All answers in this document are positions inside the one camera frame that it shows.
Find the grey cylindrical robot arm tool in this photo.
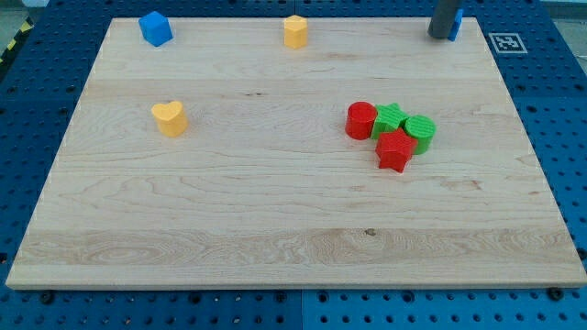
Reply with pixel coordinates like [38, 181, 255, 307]
[427, 0, 462, 39]

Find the yellow heart block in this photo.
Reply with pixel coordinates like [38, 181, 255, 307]
[151, 101, 189, 138]

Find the blue triangle block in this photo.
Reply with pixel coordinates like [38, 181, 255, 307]
[448, 8, 463, 41]

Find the light wooden board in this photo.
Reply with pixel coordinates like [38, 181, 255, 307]
[6, 17, 586, 291]

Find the red cylinder block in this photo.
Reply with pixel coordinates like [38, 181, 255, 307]
[345, 101, 378, 140]

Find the red star block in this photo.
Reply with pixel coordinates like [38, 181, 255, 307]
[375, 128, 417, 173]

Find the green star block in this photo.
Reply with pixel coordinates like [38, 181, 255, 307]
[371, 103, 410, 139]

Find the green cylinder block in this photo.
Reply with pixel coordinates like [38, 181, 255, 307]
[404, 115, 437, 155]

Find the yellow hexagon block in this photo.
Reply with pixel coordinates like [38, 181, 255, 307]
[283, 15, 308, 49]

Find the blue cube block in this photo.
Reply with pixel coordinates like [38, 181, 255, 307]
[138, 11, 173, 47]

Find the white fiducial marker tag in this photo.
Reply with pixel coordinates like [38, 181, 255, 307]
[489, 32, 527, 54]

